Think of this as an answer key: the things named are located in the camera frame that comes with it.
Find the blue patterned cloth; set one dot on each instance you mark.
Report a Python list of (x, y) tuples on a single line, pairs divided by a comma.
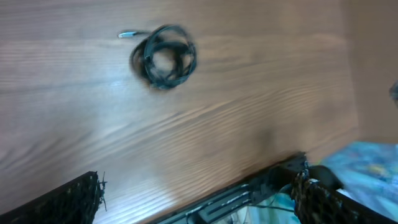
[(368, 171)]

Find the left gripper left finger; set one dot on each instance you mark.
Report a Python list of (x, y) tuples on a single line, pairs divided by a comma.
[(77, 201)]

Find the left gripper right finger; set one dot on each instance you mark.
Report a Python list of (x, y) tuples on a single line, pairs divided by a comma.
[(317, 204)]

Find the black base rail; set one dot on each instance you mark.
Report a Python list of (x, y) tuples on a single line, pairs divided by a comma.
[(251, 191)]

